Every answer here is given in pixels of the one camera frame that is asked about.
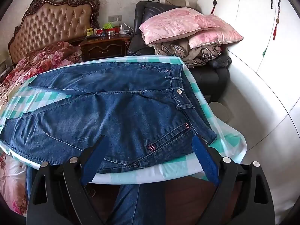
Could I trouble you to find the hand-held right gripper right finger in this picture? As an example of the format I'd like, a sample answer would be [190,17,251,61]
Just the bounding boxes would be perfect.
[192,135,276,225]

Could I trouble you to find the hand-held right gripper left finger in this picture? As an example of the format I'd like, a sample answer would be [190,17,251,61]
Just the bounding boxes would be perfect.
[26,135,111,225]

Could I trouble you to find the blue denim pants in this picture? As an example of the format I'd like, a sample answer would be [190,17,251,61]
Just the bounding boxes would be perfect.
[0,62,218,174]

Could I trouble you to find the person's leg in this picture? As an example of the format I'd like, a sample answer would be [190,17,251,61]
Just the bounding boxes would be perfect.
[110,184,164,225]

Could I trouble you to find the dark padded jacket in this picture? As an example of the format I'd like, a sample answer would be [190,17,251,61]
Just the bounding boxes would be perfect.
[208,56,232,69]

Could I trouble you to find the dark wooden nightstand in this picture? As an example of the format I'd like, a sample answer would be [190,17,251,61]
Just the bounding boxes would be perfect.
[78,34,133,61]

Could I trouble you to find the brown plaid blanket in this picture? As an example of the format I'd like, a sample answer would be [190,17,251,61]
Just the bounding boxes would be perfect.
[153,39,223,68]

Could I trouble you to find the red floral pillow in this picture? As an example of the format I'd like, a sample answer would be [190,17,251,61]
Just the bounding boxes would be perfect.
[0,41,82,216]

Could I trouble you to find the pink floral pillow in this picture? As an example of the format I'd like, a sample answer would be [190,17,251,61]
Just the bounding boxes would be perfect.
[139,8,244,45]
[189,31,235,50]

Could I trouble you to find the white wardrobe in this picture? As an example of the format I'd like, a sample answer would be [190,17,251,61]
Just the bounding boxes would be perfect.
[198,0,300,153]

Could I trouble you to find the tufted leather carved headboard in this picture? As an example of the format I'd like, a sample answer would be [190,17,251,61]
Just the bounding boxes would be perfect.
[8,0,101,64]

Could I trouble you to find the red hanging tassel ornament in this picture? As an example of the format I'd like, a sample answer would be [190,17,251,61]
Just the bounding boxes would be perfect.
[272,2,282,40]

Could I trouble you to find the black leather armchair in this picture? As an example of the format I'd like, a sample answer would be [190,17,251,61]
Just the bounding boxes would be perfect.
[128,1,232,99]

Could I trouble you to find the beige bag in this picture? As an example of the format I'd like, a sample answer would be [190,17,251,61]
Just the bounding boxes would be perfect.
[162,0,190,6]

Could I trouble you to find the white charger with cable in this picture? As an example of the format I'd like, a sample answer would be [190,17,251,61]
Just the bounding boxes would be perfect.
[118,23,134,35]

